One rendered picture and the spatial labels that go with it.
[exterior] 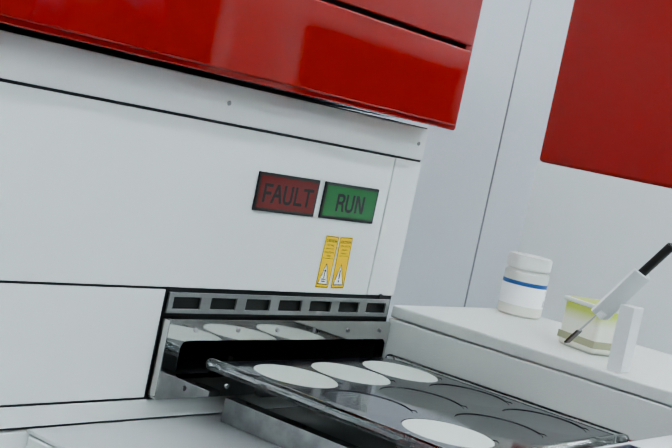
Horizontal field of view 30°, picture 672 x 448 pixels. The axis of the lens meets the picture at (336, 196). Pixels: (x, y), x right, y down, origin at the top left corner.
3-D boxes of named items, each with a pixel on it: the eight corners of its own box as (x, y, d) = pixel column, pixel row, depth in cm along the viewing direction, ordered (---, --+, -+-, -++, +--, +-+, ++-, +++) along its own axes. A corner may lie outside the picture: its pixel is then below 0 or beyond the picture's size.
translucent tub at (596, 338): (553, 341, 175) (564, 294, 175) (592, 345, 179) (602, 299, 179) (591, 355, 169) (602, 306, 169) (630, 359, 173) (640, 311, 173)
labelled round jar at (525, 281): (487, 308, 198) (500, 249, 197) (510, 309, 203) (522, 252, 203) (526, 319, 193) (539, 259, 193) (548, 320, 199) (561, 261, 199)
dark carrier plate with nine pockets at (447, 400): (219, 366, 146) (220, 361, 146) (388, 361, 173) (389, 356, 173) (464, 462, 125) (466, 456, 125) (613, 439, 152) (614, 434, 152)
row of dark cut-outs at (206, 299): (162, 311, 144) (166, 290, 143) (383, 315, 178) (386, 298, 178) (166, 313, 143) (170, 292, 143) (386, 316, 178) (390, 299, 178)
